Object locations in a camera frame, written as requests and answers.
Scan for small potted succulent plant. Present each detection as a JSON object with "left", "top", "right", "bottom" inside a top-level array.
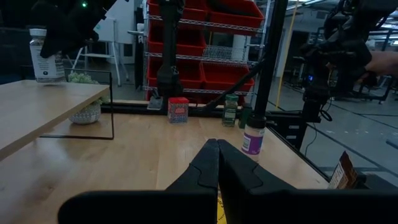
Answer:
[{"left": 67, "top": 72, "right": 110, "bottom": 126}]

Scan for person's hand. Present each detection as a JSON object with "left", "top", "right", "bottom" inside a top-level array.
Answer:
[{"left": 357, "top": 50, "right": 398, "bottom": 83}]

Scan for dark green rectangular tin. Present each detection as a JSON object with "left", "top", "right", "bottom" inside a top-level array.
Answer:
[{"left": 238, "top": 104, "right": 253, "bottom": 130}]

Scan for white-lid bagel seasoning jar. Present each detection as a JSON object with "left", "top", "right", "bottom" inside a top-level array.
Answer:
[{"left": 29, "top": 27, "right": 67, "bottom": 84}]

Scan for wire rack with red bins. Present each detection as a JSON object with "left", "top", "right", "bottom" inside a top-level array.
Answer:
[{"left": 143, "top": 0, "right": 266, "bottom": 105}]

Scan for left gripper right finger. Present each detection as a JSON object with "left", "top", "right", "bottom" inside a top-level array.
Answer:
[{"left": 217, "top": 139, "right": 296, "bottom": 192}]

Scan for wooden shelf riser black legs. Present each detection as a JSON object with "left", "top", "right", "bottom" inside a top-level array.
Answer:
[{"left": 0, "top": 68, "right": 115, "bottom": 162}]

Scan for red-lid square spice tin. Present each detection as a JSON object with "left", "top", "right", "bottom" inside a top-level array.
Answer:
[{"left": 167, "top": 96, "right": 190, "bottom": 125}]

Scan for purple-label garlic powder jar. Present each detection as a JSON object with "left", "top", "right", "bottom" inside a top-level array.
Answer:
[{"left": 241, "top": 114, "right": 267, "bottom": 162}]

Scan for green-lid spice jar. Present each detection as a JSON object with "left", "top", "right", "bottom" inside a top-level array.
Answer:
[{"left": 221, "top": 94, "right": 240, "bottom": 128}]

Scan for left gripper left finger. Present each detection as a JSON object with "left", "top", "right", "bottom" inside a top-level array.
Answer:
[{"left": 166, "top": 138, "right": 220, "bottom": 192}]

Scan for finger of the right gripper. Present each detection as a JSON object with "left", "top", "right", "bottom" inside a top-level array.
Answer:
[{"left": 39, "top": 26, "right": 81, "bottom": 59}]

